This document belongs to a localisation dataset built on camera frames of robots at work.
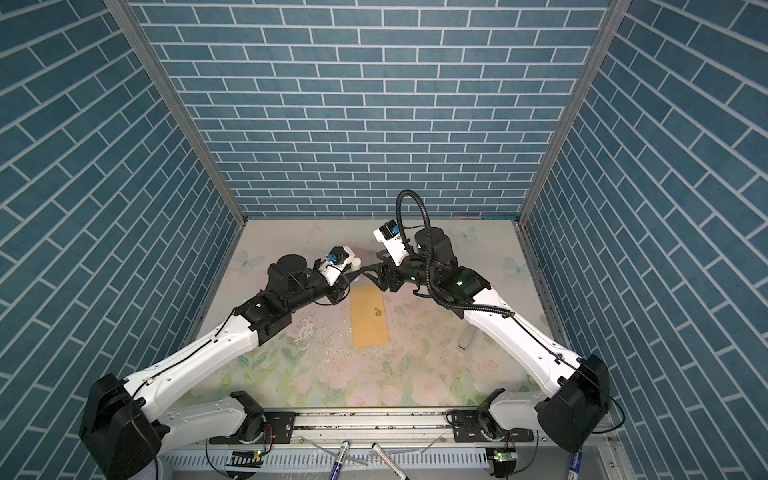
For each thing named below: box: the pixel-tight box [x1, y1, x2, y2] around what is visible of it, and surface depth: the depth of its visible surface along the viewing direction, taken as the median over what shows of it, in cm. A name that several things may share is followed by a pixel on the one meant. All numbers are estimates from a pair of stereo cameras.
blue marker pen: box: [329, 440, 350, 480], surface depth 70 cm
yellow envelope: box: [350, 284, 389, 349], surface depth 93 cm
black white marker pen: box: [371, 442, 410, 480], surface depth 71 cm
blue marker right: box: [568, 450, 583, 480], surface depth 69 cm
